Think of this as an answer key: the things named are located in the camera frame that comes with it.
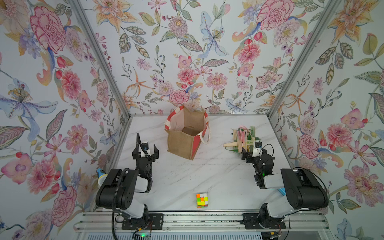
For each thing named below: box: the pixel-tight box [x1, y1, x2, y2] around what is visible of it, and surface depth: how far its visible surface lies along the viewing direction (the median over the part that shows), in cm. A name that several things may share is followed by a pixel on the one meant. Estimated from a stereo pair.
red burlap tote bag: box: [164, 105, 211, 161], surface depth 94 cm
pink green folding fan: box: [232, 129, 243, 151], surface depth 105 cm
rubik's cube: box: [196, 193, 209, 208], surface depth 78 cm
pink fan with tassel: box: [237, 128, 251, 153], surface depth 103 cm
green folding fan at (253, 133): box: [249, 126, 261, 141], surface depth 112 cm
